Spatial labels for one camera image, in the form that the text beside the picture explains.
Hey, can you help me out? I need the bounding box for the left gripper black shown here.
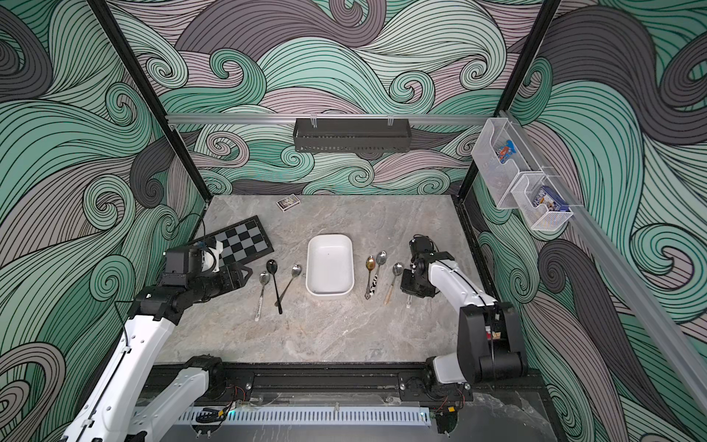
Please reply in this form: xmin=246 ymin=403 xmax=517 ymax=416
xmin=188 ymin=262 xmax=252 ymax=303

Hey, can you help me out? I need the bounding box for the spoon wooden handle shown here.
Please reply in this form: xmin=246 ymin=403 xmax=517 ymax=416
xmin=385 ymin=263 xmax=405 ymax=305

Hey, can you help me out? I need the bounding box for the spoon cow pattern handle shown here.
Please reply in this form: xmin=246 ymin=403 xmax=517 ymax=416
xmin=367 ymin=250 xmax=388 ymax=299

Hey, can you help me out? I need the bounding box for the iridescent gold ornate spoon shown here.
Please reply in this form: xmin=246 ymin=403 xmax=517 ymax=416
xmin=365 ymin=255 xmax=377 ymax=299

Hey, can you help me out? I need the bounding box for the steel spoon white printed handle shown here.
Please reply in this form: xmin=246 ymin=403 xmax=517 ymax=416
xmin=254 ymin=271 xmax=271 ymax=322

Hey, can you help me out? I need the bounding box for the black spoon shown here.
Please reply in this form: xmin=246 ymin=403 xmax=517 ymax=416
xmin=266 ymin=259 xmax=284 ymax=315

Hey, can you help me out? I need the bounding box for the steel spoon plain handle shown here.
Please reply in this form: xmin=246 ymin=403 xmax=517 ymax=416
xmin=276 ymin=263 xmax=303 ymax=305

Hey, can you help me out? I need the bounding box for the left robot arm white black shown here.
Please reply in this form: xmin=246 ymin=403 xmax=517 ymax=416
xmin=62 ymin=263 xmax=253 ymax=441

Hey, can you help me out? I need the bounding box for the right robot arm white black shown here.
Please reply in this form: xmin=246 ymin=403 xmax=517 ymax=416
xmin=401 ymin=235 xmax=528 ymax=385

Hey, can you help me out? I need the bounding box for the white storage box tray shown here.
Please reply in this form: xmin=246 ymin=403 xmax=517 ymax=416
xmin=306 ymin=234 xmax=355 ymax=298

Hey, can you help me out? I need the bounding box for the small card box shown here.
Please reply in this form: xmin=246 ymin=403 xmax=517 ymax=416
xmin=277 ymin=194 xmax=301 ymax=212

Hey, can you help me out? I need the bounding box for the blue card box in bin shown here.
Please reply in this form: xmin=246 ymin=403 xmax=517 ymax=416
xmin=532 ymin=185 xmax=570 ymax=212

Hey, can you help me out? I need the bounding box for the black grey chessboard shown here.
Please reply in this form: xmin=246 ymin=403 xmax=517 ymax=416
xmin=204 ymin=215 xmax=274 ymax=266

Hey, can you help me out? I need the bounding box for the red blue item in bin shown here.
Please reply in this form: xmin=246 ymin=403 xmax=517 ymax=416
xmin=495 ymin=139 xmax=517 ymax=164

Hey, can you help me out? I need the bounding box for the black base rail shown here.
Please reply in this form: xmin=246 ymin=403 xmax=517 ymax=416
xmin=137 ymin=362 xmax=548 ymax=403

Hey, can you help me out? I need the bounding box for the white slotted cable duct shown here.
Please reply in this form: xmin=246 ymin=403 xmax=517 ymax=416
xmin=176 ymin=406 xmax=432 ymax=427

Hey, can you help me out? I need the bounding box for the clear wall bin lower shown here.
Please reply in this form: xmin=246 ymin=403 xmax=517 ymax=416
xmin=511 ymin=172 xmax=573 ymax=232

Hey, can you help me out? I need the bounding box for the clear wall bin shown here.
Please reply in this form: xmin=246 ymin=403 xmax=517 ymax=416
xmin=472 ymin=118 xmax=532 ymax=209
xmin=511 ymin=172 xmax=573 ymax=232

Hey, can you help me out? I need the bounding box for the clear wall bin upper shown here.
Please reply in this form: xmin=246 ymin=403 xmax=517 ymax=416
xmin=472 ymin=118 xmax=532 ymax=209

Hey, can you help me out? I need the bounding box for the aluminium rail back wall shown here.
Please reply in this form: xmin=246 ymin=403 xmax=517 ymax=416
xmin=166 ymin=112 xmax=492 ymax=126

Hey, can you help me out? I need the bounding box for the aluminium rail wall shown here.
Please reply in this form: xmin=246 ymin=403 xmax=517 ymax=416
xmin=166 ymin=112 xmax=492 ymax=126
xmin=499 ymin=109 xmax=707 ymax=410

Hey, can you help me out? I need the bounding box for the black wall shelf tray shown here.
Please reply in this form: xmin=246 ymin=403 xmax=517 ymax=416
xmin=293 ymin=119 xmax=412 ymax=154

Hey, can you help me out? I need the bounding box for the aluminium rail right wall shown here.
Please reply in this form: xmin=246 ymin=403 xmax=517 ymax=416
xmin=499 ymin=109 xmax=707 ymax=410

